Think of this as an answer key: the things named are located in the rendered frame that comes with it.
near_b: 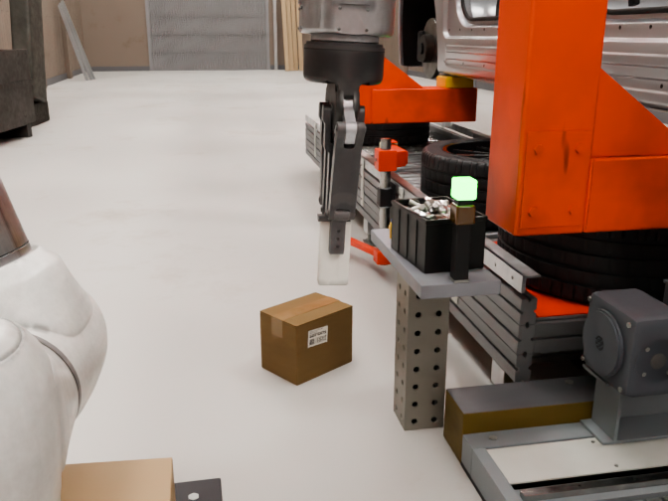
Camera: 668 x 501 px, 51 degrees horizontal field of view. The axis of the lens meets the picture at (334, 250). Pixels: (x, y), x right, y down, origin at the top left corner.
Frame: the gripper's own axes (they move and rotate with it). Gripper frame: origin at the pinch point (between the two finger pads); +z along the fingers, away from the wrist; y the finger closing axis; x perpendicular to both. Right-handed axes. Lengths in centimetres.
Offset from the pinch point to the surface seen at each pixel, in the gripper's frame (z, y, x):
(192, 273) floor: 71, -207, -25
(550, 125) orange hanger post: -7, -68, 53
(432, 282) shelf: 25, -62, 30
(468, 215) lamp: 10, -61, 36
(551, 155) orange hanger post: -1, -68, 54
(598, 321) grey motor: 32, -58, 65
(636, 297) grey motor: 27, -59, 73
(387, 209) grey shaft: 40, -191, 50
